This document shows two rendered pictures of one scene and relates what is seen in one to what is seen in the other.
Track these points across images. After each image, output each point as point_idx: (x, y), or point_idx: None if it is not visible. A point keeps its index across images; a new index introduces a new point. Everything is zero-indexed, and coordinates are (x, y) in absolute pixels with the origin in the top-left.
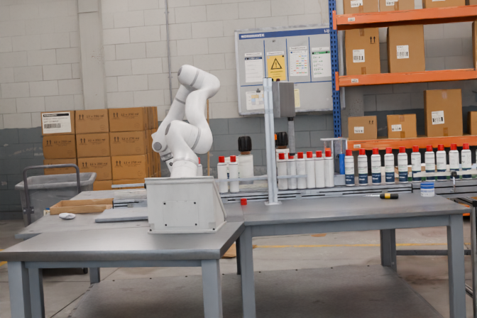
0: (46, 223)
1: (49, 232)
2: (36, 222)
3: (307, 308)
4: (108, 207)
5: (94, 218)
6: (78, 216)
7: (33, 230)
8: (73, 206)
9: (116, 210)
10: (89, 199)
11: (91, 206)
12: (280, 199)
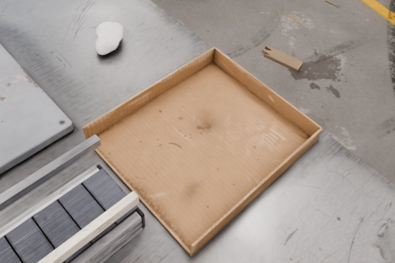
0: (116, 7)
1: None
2: (148, 6)
3: None
4: (141, 188)
5: (36, 65)
6: (117, 75)
7: None
8: (165, 77)
9: (16, 119)
10: (259, 183)
11: (123, 104)
12: None
